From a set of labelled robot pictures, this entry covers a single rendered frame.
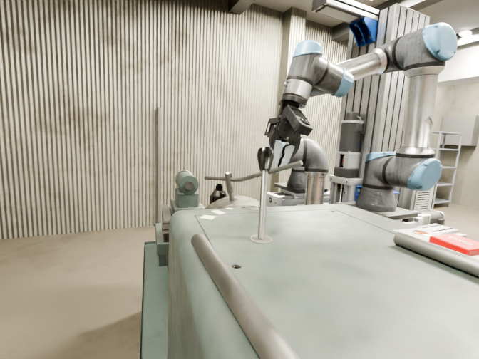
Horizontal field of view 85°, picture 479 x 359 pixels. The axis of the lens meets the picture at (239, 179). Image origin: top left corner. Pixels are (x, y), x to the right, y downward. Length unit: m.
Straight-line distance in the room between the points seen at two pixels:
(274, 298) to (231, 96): 4.33
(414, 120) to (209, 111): 3.61
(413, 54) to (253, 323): 0.99
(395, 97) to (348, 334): 1.29
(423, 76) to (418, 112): 0.11
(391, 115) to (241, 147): 3.40
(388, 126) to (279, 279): 1.19
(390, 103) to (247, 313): 1.30
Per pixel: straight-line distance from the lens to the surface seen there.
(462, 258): 0.47
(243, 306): 0.25
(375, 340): 0.28
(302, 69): 0.76
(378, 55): 1.14
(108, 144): 4.13
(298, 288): 0.32
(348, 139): 1.39
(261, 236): 0.43
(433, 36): 1.08
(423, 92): 1.08
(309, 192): 1.11
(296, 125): 0.66
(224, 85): 4.52
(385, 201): 1.17
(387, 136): 1.44
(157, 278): 1.80
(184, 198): 1.87
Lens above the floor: 1.42
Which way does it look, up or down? 9 degrees down
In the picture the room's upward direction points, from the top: 3 degrees clockwise
